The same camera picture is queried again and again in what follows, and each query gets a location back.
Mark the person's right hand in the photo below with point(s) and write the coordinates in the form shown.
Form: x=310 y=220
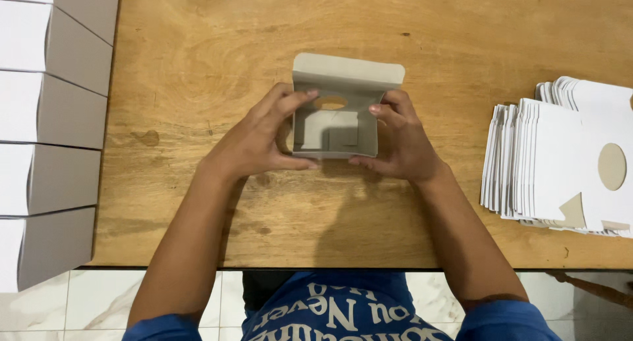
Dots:
x=405 y=143

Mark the person's left hand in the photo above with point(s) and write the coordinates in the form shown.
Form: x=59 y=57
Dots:
x=242 y=143

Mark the small grey cardboard box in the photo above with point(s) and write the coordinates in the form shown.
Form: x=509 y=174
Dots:
x=346 y=71

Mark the black trousers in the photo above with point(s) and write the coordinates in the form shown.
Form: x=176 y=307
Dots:
x=262 y=289

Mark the stack of flat white box blanks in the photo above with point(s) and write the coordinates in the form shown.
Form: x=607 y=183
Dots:
x=554 y=163

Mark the blue printed shirt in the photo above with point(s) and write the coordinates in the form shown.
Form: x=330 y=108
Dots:
x=346 y=311

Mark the closed white cardboard box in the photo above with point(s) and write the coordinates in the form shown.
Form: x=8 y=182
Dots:
x=74 y=54
x=84 y=7
x=54 y=247
x=64 y=113
x=59 y=180

